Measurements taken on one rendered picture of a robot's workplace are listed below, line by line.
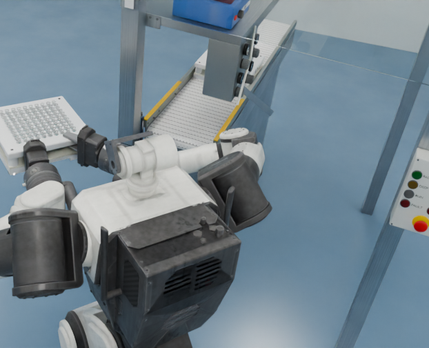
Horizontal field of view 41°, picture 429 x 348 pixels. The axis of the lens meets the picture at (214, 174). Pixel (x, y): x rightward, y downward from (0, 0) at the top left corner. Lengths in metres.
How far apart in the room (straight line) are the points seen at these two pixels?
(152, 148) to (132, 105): 0.91
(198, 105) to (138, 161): 1.23
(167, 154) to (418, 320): 1.97
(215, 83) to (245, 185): 0.73
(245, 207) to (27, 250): 0.46
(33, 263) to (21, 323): 1.50
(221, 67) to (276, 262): 1.28
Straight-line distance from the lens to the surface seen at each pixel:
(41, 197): 1.39
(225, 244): 1.05
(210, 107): 2.28
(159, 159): 1.08
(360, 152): 3.83
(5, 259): 1.09
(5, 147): 1.64
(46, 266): 1.04
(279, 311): 2.64
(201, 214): 1.10
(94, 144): 1.59
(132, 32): 1.87
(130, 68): 1.92
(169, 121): 2.16
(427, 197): 1.81
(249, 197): 1.22
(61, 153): 1.68
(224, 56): 1.84
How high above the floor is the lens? 1.96
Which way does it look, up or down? 36 degrees down
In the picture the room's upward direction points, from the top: 9 degrees clockwise
